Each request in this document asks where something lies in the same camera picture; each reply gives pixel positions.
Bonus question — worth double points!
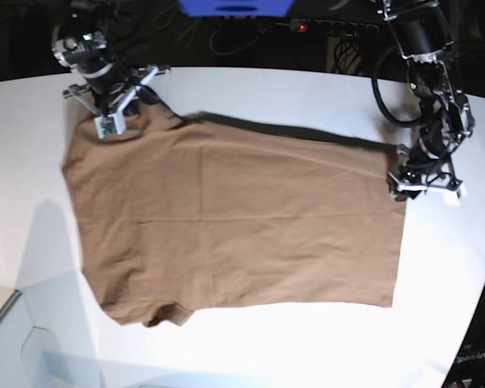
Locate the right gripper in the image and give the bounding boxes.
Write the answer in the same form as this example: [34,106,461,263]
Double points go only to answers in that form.
[62,65,171,117]

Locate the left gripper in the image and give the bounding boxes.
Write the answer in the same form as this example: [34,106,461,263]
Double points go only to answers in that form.
[387,156,466,202]

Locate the brown t-shirt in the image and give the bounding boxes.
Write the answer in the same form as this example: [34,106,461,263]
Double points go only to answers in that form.
[62,103,405,327]

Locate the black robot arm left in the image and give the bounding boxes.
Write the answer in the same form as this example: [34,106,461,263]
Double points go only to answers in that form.
[372,1,475,201]

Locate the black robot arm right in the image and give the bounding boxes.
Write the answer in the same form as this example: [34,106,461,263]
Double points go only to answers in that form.
[52,1,160,116]

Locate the blue plastic bin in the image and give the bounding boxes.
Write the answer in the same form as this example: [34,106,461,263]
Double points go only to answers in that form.
[179,0,294,17]

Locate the black power strip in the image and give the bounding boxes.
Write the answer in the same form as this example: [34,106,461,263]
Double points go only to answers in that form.
[288,19,380,38]

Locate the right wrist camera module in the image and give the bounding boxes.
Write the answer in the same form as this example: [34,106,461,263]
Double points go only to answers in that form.
[94,112,126,139]

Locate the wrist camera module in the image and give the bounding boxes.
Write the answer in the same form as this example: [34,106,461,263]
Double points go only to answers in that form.
[94,112,126,139]
[442,190,467,207]

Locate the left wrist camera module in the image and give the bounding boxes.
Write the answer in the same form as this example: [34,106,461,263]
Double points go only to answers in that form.
[442,190,467,207]

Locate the black cable bundle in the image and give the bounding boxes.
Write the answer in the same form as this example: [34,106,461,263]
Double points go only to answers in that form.
[329,38,365,74]

